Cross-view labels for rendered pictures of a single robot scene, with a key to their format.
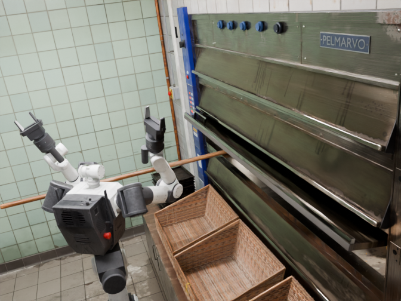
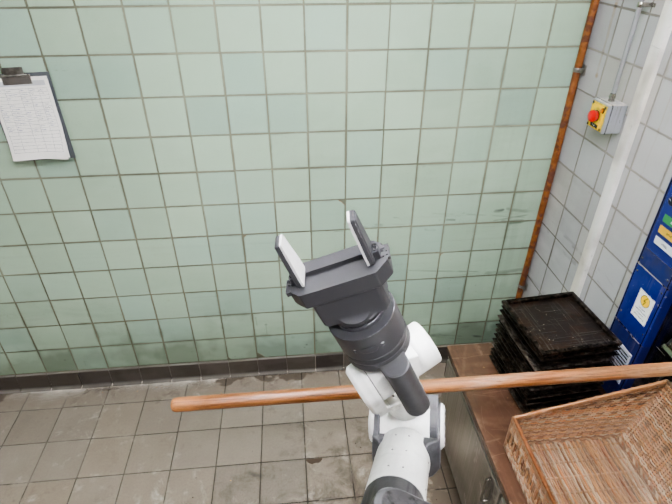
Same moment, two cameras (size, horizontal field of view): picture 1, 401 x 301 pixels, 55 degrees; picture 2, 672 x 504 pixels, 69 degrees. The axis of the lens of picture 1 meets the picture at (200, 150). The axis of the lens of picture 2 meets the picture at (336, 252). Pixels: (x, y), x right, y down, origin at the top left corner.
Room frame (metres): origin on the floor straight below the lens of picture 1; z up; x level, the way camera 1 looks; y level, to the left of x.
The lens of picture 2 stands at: (1.46, 0.76, 2.01)
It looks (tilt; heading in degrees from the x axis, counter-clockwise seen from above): 33 degrees down; 11
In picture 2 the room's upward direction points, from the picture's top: straight up
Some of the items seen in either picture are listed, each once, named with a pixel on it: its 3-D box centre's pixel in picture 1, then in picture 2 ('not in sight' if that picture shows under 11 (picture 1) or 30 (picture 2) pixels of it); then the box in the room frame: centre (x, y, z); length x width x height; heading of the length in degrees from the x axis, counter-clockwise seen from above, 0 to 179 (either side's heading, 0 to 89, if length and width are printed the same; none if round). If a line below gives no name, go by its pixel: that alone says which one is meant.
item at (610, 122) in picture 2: (175, 92); (606, 115); (3.32, 0.16, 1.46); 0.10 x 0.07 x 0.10; 17
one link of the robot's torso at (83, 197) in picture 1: (93, 215); not in sight; (1.67, 0.56, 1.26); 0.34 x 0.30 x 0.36; 71
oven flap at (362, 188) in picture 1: (258, 126); not in sight; (1.89, -0.31, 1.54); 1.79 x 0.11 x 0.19; 17
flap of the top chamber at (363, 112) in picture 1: (255, 77); not in sight; (1.89, -0.31, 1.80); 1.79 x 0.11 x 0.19; 17
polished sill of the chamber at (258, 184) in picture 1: (266, 190); not in sight; (1.90, -0.34, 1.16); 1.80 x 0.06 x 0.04; 17
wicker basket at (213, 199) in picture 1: (194, 223); (633, 495); (2.36, 0.11, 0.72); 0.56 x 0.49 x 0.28; 16
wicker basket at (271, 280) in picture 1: (225, 272); not in sight; (1.81, -0.06, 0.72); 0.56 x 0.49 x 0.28; 18
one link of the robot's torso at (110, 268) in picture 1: (110, 263); not in sight; (1.64, 0.53, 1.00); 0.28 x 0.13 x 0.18; 16
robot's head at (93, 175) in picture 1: (92, 173); not in sight; (1.73, 0.54, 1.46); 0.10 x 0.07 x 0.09; 71
